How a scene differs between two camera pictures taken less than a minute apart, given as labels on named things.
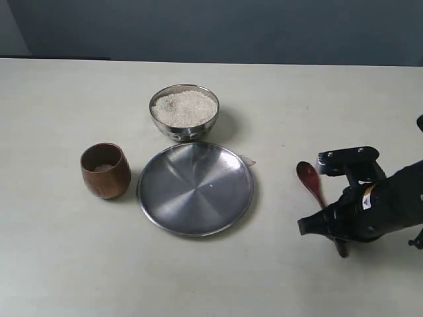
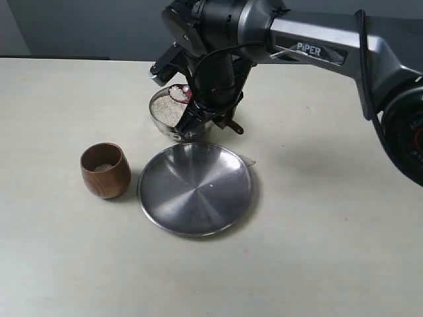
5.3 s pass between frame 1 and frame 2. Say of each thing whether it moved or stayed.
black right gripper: moved
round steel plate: stayed
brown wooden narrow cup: stayed
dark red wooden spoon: moved
